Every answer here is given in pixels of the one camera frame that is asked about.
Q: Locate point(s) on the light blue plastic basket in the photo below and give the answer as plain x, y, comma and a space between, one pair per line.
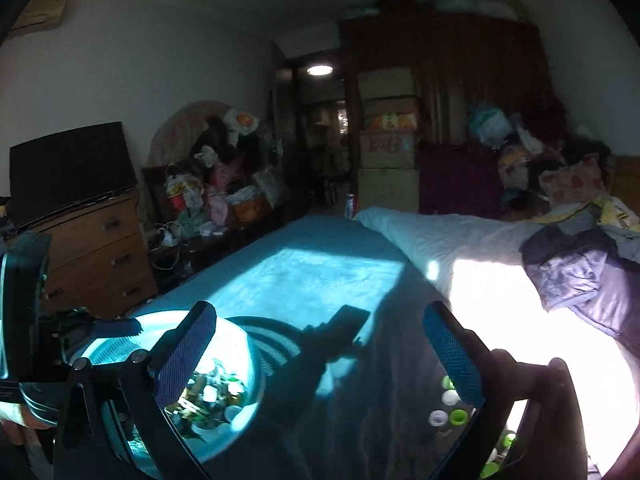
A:
221, 396

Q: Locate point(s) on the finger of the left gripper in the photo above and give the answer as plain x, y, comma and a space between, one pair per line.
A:
119, 327

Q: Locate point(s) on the light blue duvet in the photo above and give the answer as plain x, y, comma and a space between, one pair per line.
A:
476, 265

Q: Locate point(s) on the wooden drawer chest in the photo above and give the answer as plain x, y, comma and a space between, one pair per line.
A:
97, 258

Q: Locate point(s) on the teal bed sheet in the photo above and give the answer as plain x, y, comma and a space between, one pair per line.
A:
302, 274

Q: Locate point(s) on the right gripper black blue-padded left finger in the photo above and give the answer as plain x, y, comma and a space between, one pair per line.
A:
103, 400

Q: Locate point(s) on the dark grey fleece blanket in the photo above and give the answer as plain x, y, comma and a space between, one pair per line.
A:
354, 397

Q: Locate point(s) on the stacked cardboard boxes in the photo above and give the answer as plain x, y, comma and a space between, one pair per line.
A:
387, 174

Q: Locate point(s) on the pile of bags and clothes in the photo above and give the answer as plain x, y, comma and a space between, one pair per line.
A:
230, 153

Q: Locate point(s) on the black television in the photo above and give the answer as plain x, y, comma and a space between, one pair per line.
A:
68, 168

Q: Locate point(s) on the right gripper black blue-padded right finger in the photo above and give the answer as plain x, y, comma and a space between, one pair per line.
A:
550, 441

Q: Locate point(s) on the person's left hand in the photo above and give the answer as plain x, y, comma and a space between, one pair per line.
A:
16, 419

